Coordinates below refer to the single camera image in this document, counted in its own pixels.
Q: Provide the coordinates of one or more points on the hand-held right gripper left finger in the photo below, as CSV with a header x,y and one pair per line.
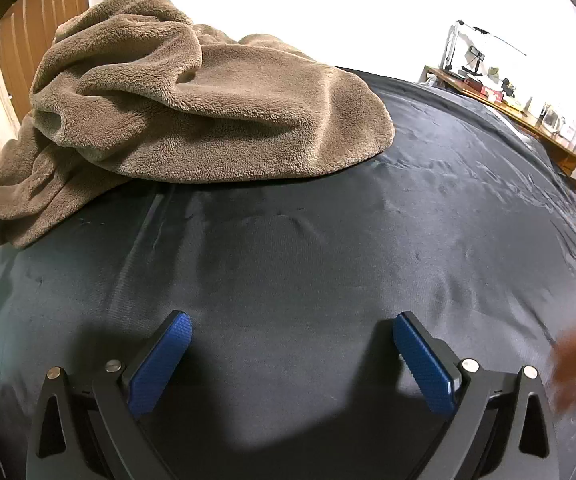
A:
x,y
160,365

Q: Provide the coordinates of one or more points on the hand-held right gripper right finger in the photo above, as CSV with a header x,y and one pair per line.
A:
x,y
423,365

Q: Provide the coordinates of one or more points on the brown fleece garment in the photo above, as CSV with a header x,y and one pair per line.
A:
x,y
167,110

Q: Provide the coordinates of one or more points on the panelled wooden door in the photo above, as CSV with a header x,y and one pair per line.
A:
x,y
32,35

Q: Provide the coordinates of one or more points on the wooden desk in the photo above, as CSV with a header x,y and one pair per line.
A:
x,y
563,152

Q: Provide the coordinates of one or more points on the red box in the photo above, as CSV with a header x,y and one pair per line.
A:
x,y
493,96

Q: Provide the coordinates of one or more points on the clear display case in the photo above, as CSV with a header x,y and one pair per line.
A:
x,y
450,45

